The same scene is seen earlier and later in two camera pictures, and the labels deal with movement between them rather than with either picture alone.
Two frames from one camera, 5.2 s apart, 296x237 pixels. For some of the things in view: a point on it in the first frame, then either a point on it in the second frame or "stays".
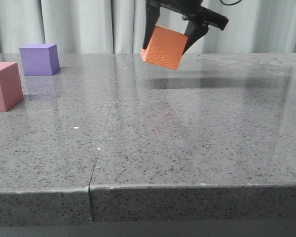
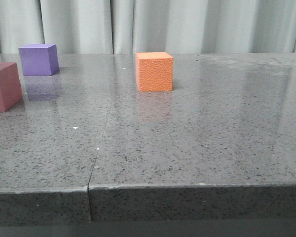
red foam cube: [6, 87] stays
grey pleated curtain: [119, 26] stays
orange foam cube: [165, 48] → [154, 71]
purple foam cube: [40, 59] stays
